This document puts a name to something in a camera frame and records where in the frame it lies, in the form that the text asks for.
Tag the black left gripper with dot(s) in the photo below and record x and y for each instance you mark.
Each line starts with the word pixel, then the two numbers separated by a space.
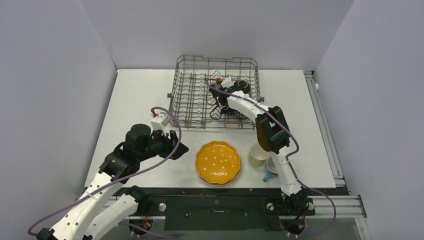
pixel 170 144

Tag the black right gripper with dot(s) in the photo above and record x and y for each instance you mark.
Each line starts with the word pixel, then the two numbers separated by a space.
pixel 221 101

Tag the dark patterned cream bowl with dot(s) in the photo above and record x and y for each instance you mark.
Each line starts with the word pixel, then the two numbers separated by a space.
pixel 242 85

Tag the grey wire dish rack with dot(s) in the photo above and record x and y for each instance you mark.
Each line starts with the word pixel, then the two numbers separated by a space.
pixel 191 100

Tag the orange patterned small bowl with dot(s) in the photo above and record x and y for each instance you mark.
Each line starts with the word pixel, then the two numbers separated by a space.
pixel 237 115

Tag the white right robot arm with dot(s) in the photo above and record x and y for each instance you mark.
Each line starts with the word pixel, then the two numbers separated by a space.
pixel 273 136

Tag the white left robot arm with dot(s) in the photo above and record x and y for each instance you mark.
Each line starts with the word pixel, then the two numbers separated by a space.
pixel 84 219

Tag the yellow polka dot plate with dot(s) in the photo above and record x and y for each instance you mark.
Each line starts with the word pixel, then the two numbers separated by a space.
pixel 217 159

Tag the pale yellow mug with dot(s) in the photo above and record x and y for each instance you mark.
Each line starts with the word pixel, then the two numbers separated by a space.
pixel 257 156

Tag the blue mug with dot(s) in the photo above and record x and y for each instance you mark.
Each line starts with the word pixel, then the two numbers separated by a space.
pixel 271 170

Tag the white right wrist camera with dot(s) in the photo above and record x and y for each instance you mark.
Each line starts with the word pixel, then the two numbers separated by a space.
pixel 227 82

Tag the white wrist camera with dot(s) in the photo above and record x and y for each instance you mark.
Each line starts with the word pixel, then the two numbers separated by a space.
pixel 227 82
pixel 160 122

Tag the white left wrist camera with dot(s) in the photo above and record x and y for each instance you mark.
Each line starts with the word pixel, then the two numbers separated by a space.
pixel 160 122

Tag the black table frame rail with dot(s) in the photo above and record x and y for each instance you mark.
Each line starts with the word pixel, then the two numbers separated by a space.
pixel 221 209

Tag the aluminium side rail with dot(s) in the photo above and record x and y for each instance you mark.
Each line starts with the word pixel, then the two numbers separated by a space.
pixel 324 129

